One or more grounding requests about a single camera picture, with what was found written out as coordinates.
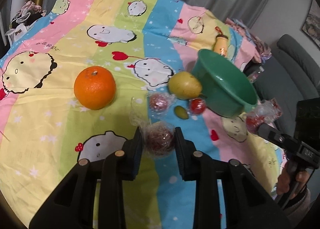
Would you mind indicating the red fruits bag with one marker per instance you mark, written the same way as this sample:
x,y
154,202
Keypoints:
x,y
266,112

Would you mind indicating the clutter pile beside bed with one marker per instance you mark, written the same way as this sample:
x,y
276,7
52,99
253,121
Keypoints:
x,y
24,20

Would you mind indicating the wall picture frame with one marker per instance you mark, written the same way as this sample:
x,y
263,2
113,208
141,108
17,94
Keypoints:
x,y
311,26

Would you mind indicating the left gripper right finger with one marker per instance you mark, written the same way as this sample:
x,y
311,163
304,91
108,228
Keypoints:
x,y
225,190

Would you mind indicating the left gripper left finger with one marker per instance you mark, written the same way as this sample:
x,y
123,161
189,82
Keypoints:
x,y
71,203

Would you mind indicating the grey sleeve right forearm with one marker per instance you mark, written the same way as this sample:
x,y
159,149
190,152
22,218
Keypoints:
x,y
298,206

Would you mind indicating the colourful cartoon bed sheet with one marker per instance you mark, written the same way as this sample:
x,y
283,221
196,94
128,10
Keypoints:
x,y
143,43

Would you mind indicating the green plastic basin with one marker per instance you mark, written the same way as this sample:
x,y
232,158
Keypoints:
x,y
226,90

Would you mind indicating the small red tomato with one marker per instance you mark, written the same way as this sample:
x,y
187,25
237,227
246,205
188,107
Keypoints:
x,y
197,106

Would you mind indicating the small green lime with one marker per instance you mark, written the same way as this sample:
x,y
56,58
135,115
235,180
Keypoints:
x,y
181,112

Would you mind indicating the plastic-wrapped dark red fruit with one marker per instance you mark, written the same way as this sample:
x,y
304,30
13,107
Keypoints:
x,y
158,136

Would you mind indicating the yellow thermos bottle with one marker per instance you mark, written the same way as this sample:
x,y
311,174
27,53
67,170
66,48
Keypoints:
x,y
220,46

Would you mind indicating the yellow-green pear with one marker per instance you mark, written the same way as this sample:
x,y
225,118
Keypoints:
x,y
184,86

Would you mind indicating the grey sofa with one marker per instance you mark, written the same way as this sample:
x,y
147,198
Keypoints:
x,y
290,75

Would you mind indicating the large orange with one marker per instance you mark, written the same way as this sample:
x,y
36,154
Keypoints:
x,y
95,87

